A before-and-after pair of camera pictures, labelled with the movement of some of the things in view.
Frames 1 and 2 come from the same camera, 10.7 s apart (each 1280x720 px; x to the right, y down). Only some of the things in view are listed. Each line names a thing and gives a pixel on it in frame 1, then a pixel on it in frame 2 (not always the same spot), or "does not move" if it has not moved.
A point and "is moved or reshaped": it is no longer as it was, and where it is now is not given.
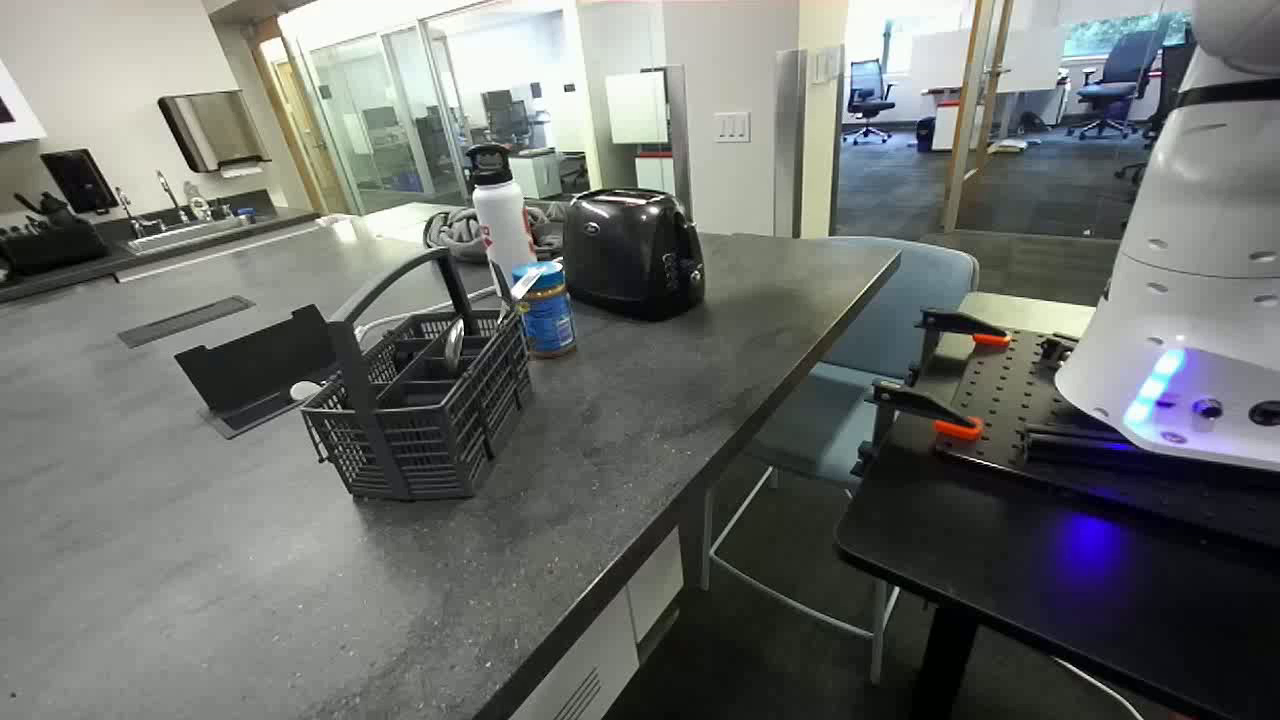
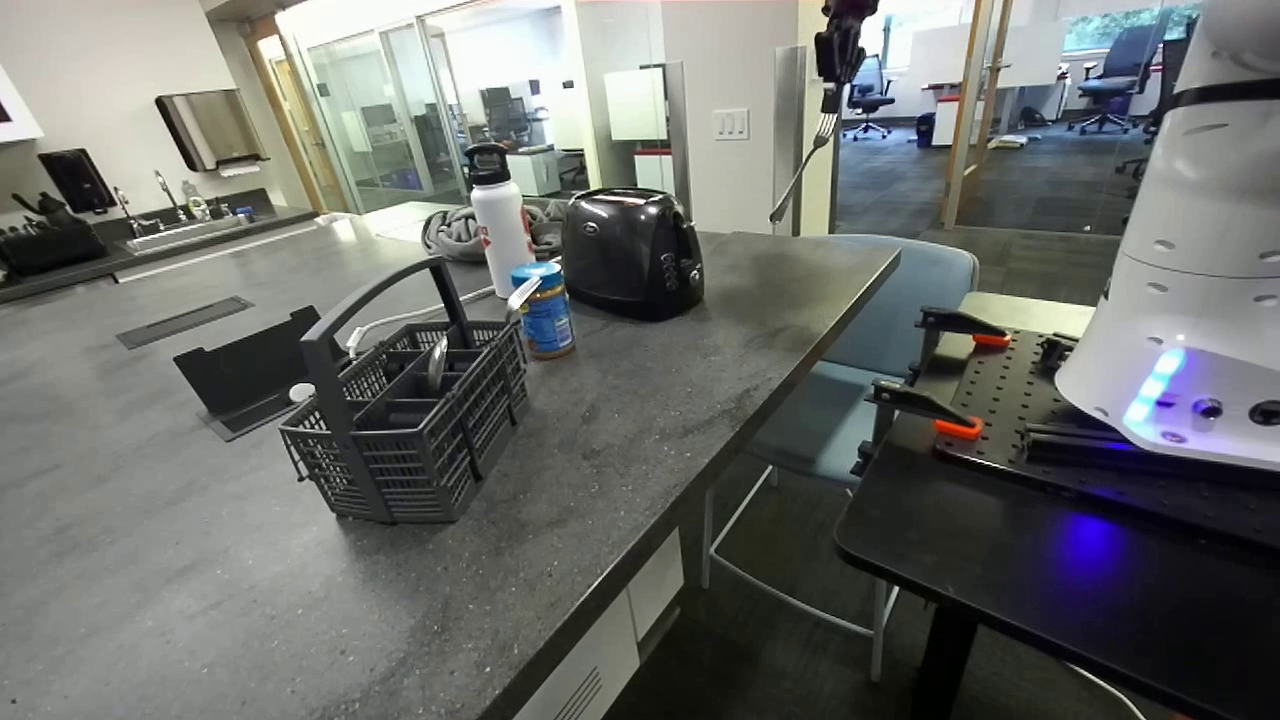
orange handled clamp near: (907, 406) does not move
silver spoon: (459, 330) to (439, 353)
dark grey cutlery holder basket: (429, 380) is moved or reshaped
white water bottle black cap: (499, 211) does not move
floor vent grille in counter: (183, 320) does not move
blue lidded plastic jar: (547, 310) does not move
